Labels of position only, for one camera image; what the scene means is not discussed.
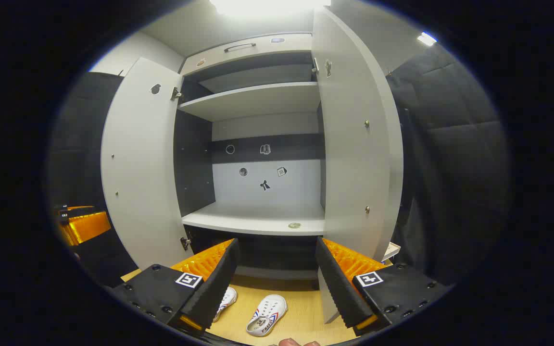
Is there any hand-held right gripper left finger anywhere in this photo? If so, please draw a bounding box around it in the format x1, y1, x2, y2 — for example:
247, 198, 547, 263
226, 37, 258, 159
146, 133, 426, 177
112, 238, 240, 333

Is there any white cabinet drawer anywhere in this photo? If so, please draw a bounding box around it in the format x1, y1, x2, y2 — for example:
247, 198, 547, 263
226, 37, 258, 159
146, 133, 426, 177
181, 33, 314, 76

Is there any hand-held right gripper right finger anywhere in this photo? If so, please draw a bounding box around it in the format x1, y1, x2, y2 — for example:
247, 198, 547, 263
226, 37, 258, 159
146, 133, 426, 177
315, 236, 453, 337

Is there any white shoe cabinet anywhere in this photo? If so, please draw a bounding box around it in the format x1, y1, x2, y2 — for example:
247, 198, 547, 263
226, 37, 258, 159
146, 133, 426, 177
174, 33, 328, 282

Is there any white striped shoe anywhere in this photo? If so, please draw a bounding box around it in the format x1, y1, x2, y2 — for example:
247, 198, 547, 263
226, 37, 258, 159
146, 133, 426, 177
246, 294, 288, 337
212, 287, 238, 322

